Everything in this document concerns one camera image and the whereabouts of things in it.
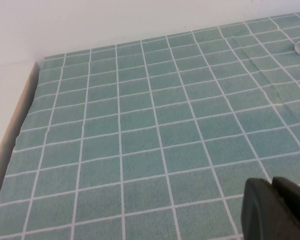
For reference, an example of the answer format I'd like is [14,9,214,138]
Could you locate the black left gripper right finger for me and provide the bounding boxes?
[271,176,300,233]

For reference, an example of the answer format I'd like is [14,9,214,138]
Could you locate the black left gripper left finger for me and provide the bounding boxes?
[241,177,300,240]

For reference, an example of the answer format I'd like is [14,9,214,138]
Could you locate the green white grid tablecloth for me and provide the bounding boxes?
[0,11,300,240]

